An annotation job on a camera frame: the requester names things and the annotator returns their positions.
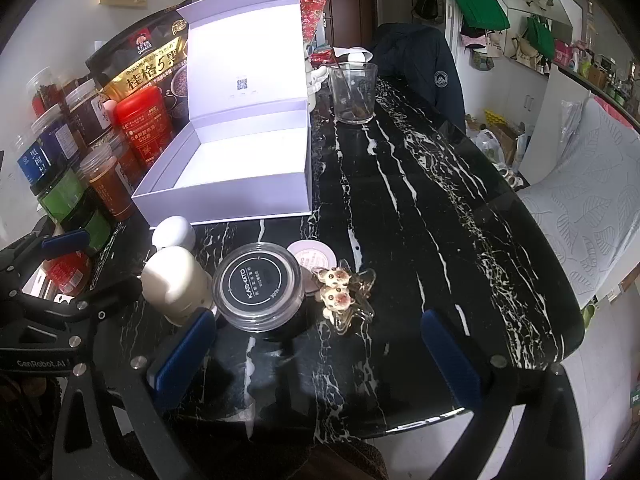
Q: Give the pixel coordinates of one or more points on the small red packet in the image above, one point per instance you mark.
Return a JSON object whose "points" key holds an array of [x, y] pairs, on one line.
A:
{"points": [[322, 59]]}

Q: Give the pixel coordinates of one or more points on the dark jacket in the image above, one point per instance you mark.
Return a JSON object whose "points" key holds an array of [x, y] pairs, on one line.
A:
{"points": [[420, 70]]}

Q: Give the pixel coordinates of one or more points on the clear glass cup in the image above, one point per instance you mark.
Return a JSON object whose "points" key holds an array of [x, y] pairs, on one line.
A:
{"points": [[352, 95]]}

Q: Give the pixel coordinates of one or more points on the red tin can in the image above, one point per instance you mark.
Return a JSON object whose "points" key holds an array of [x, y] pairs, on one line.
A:
{"points": [[145, 125]]}

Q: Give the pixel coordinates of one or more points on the black lid clear jar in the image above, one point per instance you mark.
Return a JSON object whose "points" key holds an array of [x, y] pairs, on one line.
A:
{"points": [[257, 285]]}

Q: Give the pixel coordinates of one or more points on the white round object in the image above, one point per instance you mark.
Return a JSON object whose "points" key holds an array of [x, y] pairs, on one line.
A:
{"points": [[507, 175]]}

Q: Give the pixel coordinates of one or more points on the white gift box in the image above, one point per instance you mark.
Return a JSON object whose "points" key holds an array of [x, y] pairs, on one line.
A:
{"points": [[240, 160]]}

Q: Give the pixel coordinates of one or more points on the orange contents jar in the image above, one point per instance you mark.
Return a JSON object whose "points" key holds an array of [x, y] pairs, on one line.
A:
{"points": [[107, 185]]}

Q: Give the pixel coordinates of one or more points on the white leaf pattern sheet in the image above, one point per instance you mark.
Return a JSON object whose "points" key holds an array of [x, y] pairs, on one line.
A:
{"points": [[590, 200]]}

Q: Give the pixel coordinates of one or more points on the red patterned packet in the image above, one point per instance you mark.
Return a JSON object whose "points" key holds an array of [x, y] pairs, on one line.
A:
{"points": [[312, 12]]}

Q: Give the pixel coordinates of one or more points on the pink compact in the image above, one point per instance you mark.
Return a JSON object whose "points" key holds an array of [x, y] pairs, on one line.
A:
{"points": [[312, 255]]}

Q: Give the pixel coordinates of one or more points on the clear floral hair claw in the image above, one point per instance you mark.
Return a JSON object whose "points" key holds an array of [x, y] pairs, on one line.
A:
{"points": [[340, 295]]}

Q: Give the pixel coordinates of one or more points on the red contents jar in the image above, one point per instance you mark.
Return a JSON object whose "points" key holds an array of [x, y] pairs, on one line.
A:
{"points": [[70, 272]]}

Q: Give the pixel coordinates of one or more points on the cardboard box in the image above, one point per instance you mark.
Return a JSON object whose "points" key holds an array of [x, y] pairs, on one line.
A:
{"points": [[506, 142]]}

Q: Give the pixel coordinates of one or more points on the green label jar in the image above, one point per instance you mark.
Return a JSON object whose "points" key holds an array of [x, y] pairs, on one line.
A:
{"points": [[60, 197], [95, 230]]}

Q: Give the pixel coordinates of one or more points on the pink bottle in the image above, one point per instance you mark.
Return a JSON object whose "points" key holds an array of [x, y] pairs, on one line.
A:
{"points": [[107, 106]]}

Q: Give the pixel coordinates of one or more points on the white board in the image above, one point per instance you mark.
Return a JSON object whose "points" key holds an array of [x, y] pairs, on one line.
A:
{"points": [[545, 125]]}

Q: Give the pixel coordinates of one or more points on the clear jar of red berries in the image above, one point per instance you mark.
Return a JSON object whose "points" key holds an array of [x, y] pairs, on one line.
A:
{"points": [[45, 92]]}

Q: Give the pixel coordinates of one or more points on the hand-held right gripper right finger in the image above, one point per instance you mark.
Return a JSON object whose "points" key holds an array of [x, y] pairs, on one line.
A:
{"points": [[450, 360]]}

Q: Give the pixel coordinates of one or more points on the brown door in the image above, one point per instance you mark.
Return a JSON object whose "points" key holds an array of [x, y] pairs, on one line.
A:
{"points": [[350, 0]]}

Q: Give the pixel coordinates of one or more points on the large green tote bag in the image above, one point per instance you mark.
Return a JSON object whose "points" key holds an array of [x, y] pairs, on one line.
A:
{"points": [[480, 5]]}

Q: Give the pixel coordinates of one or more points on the cream white jar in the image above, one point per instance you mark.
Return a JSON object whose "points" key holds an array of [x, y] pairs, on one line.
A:
{"points": [[175, 280]]}

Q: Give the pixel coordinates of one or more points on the white plush toy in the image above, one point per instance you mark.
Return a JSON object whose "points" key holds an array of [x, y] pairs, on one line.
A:
{"points": [[316, 82]]}

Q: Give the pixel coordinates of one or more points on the dark contents jar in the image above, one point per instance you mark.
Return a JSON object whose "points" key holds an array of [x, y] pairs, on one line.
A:
{"points": [[80, 85]]}

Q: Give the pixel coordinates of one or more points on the black and gold oat bag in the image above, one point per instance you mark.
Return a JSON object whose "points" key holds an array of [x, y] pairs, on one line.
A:
{"points": [[145, 55]]}

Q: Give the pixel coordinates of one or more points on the thin stir stick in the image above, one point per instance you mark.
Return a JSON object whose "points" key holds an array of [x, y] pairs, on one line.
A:
{"points": [[345, 85]]}

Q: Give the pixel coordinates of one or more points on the brown contents jar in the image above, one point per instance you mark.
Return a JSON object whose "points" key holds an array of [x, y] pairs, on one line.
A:
{"points": [[127, 157]]}

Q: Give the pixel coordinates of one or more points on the row of assorted bottles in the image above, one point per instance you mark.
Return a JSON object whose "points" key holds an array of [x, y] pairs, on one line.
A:
{"points": [[600, 72]]}

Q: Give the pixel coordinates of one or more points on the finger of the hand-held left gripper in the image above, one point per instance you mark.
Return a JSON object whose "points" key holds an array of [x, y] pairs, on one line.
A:
{"points": [[65, 243], [115, 291]]}

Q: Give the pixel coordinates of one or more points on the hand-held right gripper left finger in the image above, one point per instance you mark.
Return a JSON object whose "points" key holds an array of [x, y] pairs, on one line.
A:
{"points": [[185, 360]]}

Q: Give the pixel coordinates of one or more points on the blue label jar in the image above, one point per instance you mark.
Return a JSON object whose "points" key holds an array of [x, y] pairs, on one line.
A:
{"points": [[45, 150]]}

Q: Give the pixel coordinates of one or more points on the white label dark jar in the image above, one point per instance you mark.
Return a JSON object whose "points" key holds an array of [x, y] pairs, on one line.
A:
{"points": [[92, 117]]}

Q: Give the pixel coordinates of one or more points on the pale dome cap bottle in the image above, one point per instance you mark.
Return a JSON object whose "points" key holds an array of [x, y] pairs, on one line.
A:
{"points": [[172, 230]]}

